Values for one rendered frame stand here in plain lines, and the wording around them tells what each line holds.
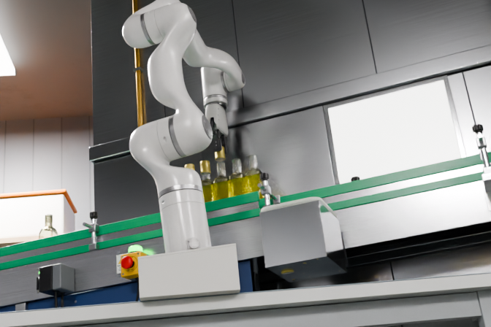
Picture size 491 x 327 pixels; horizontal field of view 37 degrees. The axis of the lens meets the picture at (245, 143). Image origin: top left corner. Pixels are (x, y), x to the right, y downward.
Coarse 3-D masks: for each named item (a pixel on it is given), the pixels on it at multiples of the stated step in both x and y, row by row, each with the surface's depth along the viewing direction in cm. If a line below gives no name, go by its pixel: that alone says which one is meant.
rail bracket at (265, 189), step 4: (264, 172) 224; (260, 176) 225; (264, 176) 224; (268, 176) 224; (264, 180) 224; (260, 184) 218; (264, 184) 223; (264, 188) 221; (268, 188) 222; (264, 192) 222; (268, 192) 221; (264, 196) 222; (268, 196) 222; (272, 196) 227; (276, 196) 232; (264, 200) 222; (268, 200) 221; (276, 200) 231; (280, 200) 232; (268, 204) 221
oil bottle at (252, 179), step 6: (252, 168) 243; (246, 174) 241; (252, 174) 241; (258, 174) 240; (246, 180) 241; (252, 180) 240; (258, 180) 239; (246, 186) 240; (252, 186) 239; (246, 192) 239
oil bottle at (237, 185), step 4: (236, 172) 244; (240, 172) 243; (232, 176) 243; (236, 176) 242; (240, 176) 242; (244, 176) 243; (228, 180) 243; (232, 180) 242; (236, 180) 242; (240, 180) 241; (244, 180) 242; (232, 184) 242; (236, 184) 241; (240, 184) 241; (244, 184) 241; (232, 188) 241; (236, 188) 241; (240, 188) 240; (244, 188) 240; (232, 192) 241; (236, 192) 240; (240, 192) 240; (244, 192) 240
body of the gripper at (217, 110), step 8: (208, 104) 254; (216, 104) 253; (224, 104) 256; (208, 112) 252; (216, 112) 252; (224, 112) 258; (208, 120) 251; (216, 120) 250; (224, 120) 256; (216, 128) 251; (224, 128) 254
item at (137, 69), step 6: (132, 0) 306; (138, 48) 296; (138, 54) 295; (138, 60) 294; (138, 66) 293; (138, 72) 292; (138, 78) 290; (138, 84) 289; (138, 90) 288; (138, 96) 287; (138, 102) 286; (138, 108) 285; (138, 114) 284; (138, 120) 283; (138, 126) 282
